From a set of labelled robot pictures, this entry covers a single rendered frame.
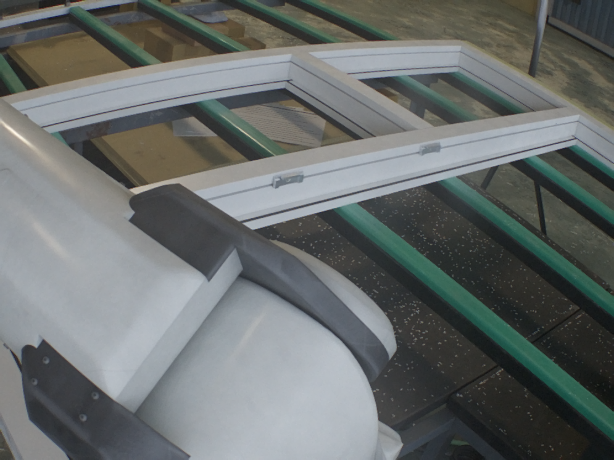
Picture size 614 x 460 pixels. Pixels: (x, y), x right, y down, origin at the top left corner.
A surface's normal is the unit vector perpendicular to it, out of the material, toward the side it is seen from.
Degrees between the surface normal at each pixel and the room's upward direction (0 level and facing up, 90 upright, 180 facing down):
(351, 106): 90
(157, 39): 90
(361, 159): 90
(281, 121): 0
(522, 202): 0
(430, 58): 90
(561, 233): 0
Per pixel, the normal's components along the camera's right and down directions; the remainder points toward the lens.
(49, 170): 0.24, -0.75
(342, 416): 0.51, 0.04
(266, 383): 0.13, -0.29
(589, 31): -0.80, 0.21
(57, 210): 0.10, -0.62
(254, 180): 0.58, 0.50
